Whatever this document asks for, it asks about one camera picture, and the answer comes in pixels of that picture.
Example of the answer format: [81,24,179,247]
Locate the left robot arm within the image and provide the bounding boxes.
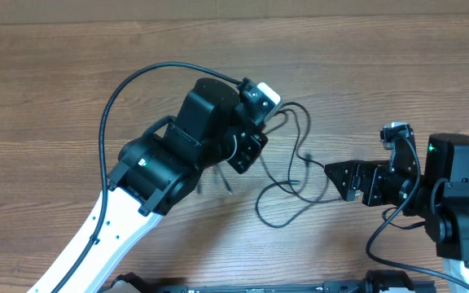
[30,78,282,292]

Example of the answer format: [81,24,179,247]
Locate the black usb cables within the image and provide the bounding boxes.
[254,101,343,229]

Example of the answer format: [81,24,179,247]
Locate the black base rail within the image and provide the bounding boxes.
[100,269,436,293]

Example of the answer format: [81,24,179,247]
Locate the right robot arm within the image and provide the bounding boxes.
[324,123,469,292]

